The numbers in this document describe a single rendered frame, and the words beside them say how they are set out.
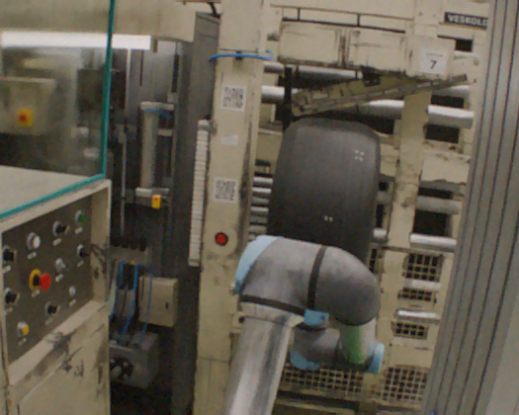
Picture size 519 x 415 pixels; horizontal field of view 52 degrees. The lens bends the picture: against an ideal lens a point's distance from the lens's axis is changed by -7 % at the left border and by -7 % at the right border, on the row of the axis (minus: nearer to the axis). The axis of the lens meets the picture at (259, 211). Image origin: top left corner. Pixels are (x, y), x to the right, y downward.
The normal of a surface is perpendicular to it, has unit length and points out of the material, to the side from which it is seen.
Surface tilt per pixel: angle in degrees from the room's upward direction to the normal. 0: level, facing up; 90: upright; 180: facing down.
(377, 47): 90
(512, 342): 90
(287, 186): 67
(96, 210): 90
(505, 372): 90
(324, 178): 59
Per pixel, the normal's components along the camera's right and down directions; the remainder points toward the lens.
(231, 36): -0.18, 0.22
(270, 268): -0.25, -0.30
